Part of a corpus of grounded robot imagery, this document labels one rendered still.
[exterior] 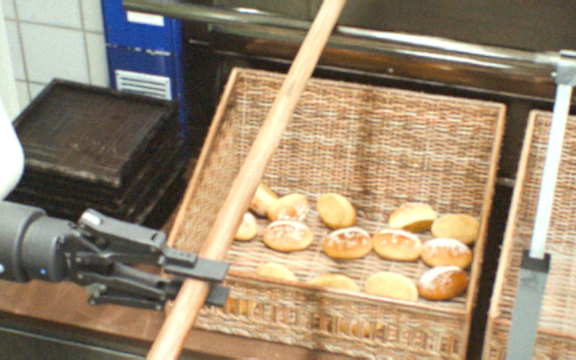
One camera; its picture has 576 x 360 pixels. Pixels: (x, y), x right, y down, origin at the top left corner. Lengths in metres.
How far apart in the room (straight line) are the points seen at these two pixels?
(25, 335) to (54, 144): 0.37
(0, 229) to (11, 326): 0.90
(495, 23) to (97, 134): 0.79
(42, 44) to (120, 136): 0.38
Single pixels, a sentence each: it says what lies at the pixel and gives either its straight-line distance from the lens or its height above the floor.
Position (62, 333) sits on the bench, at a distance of 2.19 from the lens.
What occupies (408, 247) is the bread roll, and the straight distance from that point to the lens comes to 2.20.
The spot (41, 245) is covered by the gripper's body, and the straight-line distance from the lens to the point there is 1.34.
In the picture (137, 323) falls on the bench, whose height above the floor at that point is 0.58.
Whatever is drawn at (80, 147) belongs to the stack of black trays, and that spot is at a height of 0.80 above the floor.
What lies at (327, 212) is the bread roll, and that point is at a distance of 2.27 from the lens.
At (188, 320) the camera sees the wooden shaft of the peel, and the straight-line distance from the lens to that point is 1.25.
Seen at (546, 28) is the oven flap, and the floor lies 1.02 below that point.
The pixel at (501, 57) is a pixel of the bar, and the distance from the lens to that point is 1.76.
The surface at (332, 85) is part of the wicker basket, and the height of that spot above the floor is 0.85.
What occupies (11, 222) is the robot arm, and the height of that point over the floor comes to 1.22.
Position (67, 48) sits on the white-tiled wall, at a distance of 2.48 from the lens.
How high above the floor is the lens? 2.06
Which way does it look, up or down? 37 degrees down
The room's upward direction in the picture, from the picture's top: straight up
